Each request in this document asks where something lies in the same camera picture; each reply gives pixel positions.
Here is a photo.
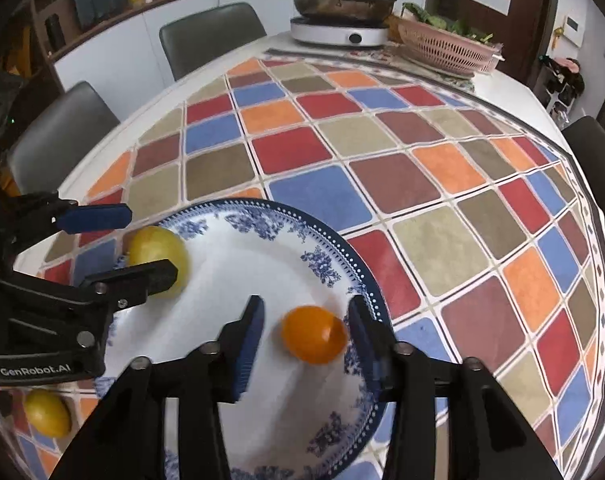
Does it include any yellow green apple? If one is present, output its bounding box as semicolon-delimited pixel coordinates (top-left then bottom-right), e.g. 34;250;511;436
126;226;191;297

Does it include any small orange tangerine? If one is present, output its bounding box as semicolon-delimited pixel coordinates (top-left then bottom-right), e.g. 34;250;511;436
281;306;348;365

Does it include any near left grey chair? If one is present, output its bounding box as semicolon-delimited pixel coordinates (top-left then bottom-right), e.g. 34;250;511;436
7;81;119;194

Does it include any grey chair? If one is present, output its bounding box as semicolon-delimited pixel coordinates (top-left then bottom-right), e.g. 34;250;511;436
159;2;267;80
562;116;605;214
7;81;119;194

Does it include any blue white porcelain plate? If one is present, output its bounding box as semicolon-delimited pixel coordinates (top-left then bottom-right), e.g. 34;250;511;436
95;198;388;479

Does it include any white lower cabinet counter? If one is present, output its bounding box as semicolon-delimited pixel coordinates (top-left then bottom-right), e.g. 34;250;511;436
52;0;429;94

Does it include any colourful checkered tablecloth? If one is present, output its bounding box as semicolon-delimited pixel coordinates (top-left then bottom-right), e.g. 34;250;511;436
2;56;605;480

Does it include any far left grey chair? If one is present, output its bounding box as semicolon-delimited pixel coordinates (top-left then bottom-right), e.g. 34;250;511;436
159;2;267;80

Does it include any right grey chair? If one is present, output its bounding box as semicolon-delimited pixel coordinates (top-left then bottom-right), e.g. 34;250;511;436
562;116;605;214

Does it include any white induction cooker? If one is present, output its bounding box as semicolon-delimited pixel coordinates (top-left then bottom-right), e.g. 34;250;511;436
289;16;389;49

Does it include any steel pan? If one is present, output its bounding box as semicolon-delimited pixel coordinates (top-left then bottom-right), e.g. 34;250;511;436
293;0;396;23

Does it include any plush toy on stand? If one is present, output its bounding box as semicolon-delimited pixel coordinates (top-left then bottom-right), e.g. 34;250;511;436
540;55;586;120

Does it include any pink basket with greens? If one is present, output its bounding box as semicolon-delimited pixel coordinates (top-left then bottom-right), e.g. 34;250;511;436
389;3;503;78

